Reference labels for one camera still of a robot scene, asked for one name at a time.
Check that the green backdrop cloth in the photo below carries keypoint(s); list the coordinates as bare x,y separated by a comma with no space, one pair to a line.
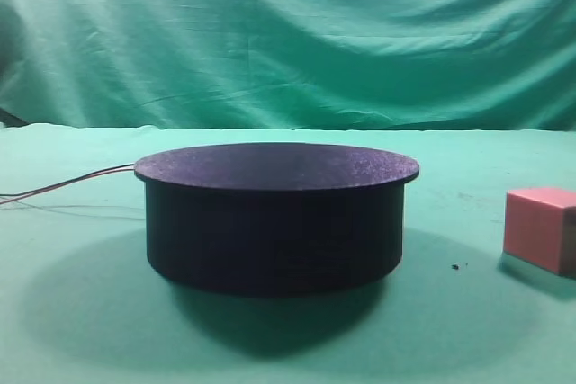
290,64

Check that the black round turntable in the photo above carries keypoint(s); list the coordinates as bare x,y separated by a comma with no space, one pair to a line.
275,219

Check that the pink cube block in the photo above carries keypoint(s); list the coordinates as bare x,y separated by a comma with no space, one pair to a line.
540,228

